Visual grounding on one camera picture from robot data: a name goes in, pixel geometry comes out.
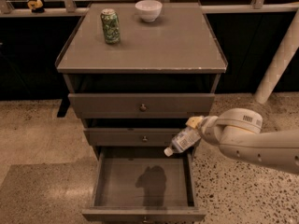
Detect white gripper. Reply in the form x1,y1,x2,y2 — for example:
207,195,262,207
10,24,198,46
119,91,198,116
185,116,223,146

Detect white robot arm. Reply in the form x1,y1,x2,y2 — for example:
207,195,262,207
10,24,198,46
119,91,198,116
186,108,299,175

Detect grey top drawer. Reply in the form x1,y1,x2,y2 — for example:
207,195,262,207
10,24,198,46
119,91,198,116
68,93,215,119

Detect brass top drawer knob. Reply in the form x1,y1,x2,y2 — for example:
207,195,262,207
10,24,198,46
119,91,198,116
139,104,147,112

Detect grey wooden drawer cabinet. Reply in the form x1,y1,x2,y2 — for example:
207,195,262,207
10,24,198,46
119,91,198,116
54,1,229,161

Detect grey open bottom drawer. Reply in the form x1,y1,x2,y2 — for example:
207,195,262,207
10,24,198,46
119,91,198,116
82,147,206,224

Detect grey middle drawer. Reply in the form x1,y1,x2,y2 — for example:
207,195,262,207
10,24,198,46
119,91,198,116
84,128,180,147

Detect white ceramic bowl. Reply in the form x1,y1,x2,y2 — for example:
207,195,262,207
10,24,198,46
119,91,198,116
135,0,163,22

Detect white diagonal pillar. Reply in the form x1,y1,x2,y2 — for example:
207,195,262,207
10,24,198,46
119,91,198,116
254,10,299,104

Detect green soda can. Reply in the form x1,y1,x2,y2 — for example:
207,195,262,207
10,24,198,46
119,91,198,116
100,8,121,44

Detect yellow toy on ledge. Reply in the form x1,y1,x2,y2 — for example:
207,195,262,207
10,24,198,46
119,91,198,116
27,0,44,13

